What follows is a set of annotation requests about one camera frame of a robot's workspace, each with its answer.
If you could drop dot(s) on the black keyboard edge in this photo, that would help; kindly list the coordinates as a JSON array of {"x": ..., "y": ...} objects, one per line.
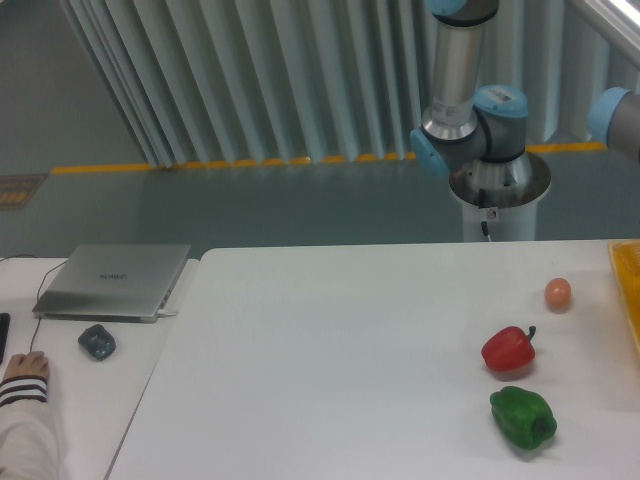
[{"x": 5, "y": 320}]

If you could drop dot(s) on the yellow plastic basket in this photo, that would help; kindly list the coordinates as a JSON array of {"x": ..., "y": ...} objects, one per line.
[{"x": 624, "y": 260}]

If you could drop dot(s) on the green bell pepper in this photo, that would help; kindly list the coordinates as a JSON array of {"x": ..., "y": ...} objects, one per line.
[{"x": 523, "y": 417}]

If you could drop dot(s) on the white pleated curtain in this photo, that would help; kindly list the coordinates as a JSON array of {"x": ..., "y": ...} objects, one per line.
[{"x": 309, "y": 81}]

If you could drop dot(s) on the brown egg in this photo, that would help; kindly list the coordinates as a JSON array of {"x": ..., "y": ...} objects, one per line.
[{"x": 557, "y": 294}]

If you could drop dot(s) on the person's hand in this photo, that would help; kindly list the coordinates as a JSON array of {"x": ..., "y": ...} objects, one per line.
[{"x": 15, "y": 369}]

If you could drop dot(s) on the striped sleeve forearm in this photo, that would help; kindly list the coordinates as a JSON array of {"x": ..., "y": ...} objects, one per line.
[{"x": 29, "y": 443}]

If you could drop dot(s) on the red bell pepper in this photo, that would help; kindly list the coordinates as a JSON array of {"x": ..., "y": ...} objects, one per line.
[{"x": 509, "y": 349}]

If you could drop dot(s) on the silver closed laptop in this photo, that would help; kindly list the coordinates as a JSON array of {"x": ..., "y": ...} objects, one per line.
[{"x": 114, "y": 282}]

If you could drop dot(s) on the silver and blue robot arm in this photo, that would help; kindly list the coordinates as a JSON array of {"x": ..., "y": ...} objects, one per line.
[{"x": 463, "y": 123}]

